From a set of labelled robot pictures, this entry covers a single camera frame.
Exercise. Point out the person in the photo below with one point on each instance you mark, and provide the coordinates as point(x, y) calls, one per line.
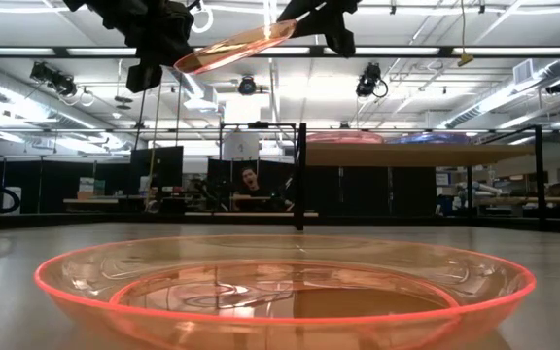
point(255, 192)

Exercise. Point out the black overhead beam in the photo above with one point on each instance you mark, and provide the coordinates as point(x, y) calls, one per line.
point(316, 51)

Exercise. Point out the silver air duct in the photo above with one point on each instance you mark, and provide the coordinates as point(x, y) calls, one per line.
point(465, 116)

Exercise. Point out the black partition panel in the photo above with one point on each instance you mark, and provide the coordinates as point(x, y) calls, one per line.
point(163, 170)

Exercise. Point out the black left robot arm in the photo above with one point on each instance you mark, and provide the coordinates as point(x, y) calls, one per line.
point(95, 10)

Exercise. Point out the wooden shelf with black supports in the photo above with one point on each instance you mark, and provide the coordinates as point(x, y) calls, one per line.
point(406, 155)

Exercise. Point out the orange translucent plastic plate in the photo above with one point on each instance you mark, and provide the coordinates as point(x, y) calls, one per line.
point(231, 48)
point(280, 291)

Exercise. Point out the pink translucent plastic plate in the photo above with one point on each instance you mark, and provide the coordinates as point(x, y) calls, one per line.
point(345, 138)

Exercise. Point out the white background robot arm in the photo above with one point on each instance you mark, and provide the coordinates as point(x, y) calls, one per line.
point(484, 187)

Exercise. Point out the black curtain wall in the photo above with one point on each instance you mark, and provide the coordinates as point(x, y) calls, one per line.
point(367, 189)

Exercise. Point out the yellow hanging connector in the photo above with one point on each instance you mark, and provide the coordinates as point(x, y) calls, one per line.
point(465, 59)

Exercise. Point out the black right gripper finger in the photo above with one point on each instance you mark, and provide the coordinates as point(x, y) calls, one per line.
point(304, 10)

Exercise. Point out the black aluminium table frame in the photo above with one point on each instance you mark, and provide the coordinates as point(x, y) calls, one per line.
point(115, 221)

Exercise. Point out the thin black background frame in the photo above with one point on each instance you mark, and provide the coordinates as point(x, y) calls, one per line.
point(258, 125)

